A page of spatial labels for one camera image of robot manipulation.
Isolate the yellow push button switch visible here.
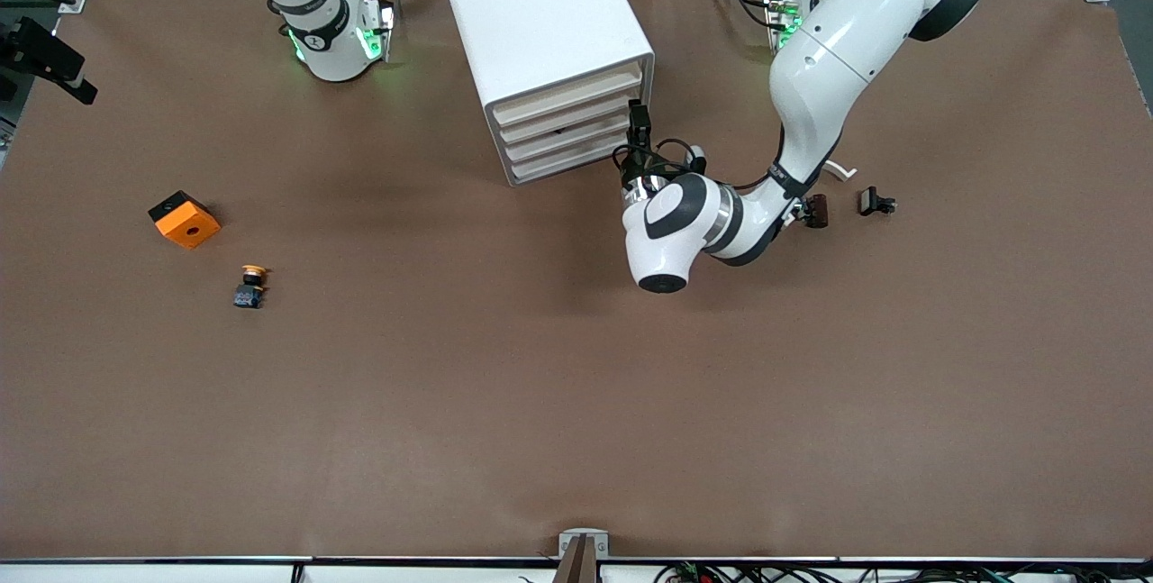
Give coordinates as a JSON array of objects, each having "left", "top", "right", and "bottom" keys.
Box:
[{"left": 232, "top": 264, "right": 271, "bottom": 311}]

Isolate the black metal table rail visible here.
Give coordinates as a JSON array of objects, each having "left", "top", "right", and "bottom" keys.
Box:
[{"left": 0, "top": 554, "right": 1153, "bottom": 566}]

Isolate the orange box with black side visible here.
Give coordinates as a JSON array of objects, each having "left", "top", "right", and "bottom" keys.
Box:
[{"left": 148, "top": 190, "right": 222, "bottom": 251}]

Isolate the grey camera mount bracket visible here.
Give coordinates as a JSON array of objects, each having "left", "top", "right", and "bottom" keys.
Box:
[{"left": 554, "top": 527, "right": 611, "bottom": 583}]

